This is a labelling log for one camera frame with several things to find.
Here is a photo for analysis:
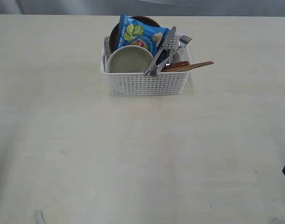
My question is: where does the silver table knife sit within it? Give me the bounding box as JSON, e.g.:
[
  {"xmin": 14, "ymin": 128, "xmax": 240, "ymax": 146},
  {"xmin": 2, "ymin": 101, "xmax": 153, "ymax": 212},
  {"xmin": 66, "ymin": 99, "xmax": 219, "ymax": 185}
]
[{"xmin": 144, "ymin": 27, "xmax": 177, "ymax": 76}]

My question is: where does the pale green ceramic bowl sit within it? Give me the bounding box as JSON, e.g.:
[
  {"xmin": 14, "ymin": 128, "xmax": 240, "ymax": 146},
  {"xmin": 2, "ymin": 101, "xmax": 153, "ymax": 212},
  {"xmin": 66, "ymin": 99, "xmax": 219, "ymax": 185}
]
[{"xmin": 105, "ymin": 45, "xmax": 153, "ymax": 73}]

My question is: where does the silver fork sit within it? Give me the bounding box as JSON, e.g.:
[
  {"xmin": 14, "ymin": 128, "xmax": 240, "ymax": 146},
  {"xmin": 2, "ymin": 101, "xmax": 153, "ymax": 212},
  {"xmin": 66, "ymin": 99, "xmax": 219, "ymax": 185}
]
[{"xmin": 149, "ymin": 35, "xmax": 193, "ymax": 77}]

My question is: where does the white perforated plastic basket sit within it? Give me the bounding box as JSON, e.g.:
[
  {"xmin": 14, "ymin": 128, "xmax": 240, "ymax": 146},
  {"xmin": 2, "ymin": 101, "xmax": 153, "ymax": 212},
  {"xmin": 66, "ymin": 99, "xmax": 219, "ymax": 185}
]
[{"xmin": 101, "ymin": 36, "xmax": 190, "ymax": 96}]

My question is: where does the brown wooden spoon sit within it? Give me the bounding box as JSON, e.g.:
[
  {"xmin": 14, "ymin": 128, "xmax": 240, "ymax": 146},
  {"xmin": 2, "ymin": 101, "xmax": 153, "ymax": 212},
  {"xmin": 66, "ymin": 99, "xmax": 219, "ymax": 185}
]
[{"xmin": 163, "ymin": 61, "xmax": 189, "ymax": 70}]

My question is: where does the lower wooden chopstick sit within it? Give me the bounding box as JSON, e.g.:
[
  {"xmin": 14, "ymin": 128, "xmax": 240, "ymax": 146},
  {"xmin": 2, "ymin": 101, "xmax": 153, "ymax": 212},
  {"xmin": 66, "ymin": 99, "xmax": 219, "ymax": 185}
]
[{"xmin": 162, "ymin": 61, "xmax": 214, "ymax": 72}]

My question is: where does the wooden chopstick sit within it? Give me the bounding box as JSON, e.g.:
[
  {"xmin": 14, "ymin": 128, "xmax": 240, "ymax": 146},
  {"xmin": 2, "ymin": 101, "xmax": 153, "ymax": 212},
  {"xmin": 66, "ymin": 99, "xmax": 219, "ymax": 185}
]
[{"xmin": 162, "ymin": 61, "xmax": 214, "ymax": 72}]

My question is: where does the upper wooden chopstick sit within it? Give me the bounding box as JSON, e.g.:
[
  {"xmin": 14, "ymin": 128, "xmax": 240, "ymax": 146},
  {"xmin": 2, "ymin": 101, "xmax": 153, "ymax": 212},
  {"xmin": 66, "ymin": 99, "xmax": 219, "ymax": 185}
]
[{"xmin": 162, "ymin": 61, "xmax": 214, "ymax": 72}]

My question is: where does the blue chips bag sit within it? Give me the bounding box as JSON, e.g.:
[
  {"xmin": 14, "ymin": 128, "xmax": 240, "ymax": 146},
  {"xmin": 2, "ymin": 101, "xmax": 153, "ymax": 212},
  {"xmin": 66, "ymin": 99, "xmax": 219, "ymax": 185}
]
[{"xmin": 115, "ymin": 14, "xmax": 170, "ymax": 56}]

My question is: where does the dark brown round plate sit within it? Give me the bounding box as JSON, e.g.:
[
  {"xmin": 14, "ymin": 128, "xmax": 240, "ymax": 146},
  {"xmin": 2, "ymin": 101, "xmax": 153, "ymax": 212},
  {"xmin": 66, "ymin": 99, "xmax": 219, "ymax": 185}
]
[{"xmin": 109, "ymin": 16, "xmax": 161, "ymax": 53}]

